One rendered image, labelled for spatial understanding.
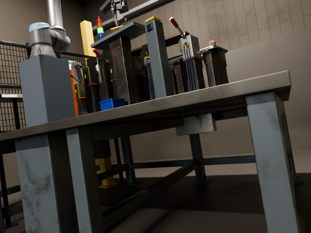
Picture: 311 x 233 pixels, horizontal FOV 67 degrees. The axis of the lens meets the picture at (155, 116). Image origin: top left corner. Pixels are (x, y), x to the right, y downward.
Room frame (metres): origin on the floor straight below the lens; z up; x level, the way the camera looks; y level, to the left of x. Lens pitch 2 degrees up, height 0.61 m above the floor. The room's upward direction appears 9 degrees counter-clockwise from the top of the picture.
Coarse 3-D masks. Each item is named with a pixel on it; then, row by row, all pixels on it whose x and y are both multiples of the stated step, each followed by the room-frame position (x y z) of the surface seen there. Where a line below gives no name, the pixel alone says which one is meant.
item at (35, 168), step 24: (24, 144) 1.29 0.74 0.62; (48, 144) 1.19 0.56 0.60; (24, 168) 1.31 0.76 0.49; (48, 168) 1.20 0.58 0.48; (24, 192) 1.32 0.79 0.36; (48, 192) 1.22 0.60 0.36; (72, 192) 1.28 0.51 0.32; (24, 216) 1.33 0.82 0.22; (48, 216) 1.23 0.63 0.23; (72, 216) 1.27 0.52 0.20
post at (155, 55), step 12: (144, 24) 1.18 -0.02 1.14; (156, 24) 1.15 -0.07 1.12; (156, 36) 1.14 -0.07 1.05; (156, 48) 1.15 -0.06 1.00; (156, 60) 1.16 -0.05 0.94; (156, 72) 1.16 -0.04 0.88; (168, 72) 1.18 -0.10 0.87; (156, 84) 1.17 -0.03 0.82; (168, 84) 1.17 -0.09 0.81; (156, 96) 1.18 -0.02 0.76
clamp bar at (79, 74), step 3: (75, 66) 1.90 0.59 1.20; (78, 66) 1.91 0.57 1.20; (81, 66) 1.94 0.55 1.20; (75, 69) 1.92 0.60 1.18; (78, 69) 1.90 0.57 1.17; (78, 72) 1.91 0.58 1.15; (78, 75) 1.92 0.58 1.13; (81, 75) 1.92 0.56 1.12; (78, 78) 1.93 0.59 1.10; (81, 78) 1.92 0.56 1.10
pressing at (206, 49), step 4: (204, 48) 1.29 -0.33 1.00; (208, 48) 1.27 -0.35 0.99; (212, 48) 1.30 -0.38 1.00; (216, 48) 1.31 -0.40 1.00; (220, 48) 1.32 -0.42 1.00; (200, 52) 1.35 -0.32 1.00; (204, 52) 1.36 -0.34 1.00; (216, 52) 1.40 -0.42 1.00; (220, 52) 1.41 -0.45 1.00; (224, 52) 1.41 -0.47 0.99; (172, 60) 1.42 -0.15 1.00; (176, 60) 1.41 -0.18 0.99; (180, 60) 1.45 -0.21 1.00; (172, 64) 1.52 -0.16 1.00; (172, 68) 1.63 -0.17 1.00; (144, 72) 1.63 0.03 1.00
